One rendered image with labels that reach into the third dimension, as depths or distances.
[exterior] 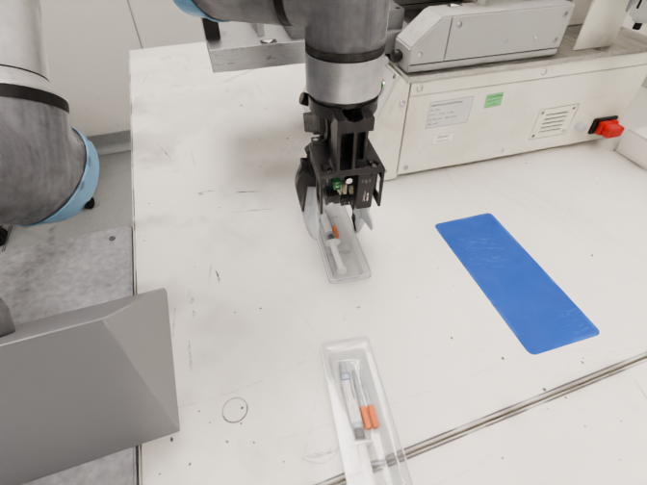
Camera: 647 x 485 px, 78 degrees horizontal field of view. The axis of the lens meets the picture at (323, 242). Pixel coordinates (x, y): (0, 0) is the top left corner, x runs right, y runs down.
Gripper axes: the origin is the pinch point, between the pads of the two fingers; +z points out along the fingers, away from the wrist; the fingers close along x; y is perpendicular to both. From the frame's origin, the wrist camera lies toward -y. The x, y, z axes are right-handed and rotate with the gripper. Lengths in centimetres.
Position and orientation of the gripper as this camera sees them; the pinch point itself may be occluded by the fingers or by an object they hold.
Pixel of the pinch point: (334, 224)
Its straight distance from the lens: 56.0
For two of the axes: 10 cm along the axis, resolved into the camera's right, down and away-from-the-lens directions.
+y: 2.1, 6.9, -6.9
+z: 0.0, 7.1, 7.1
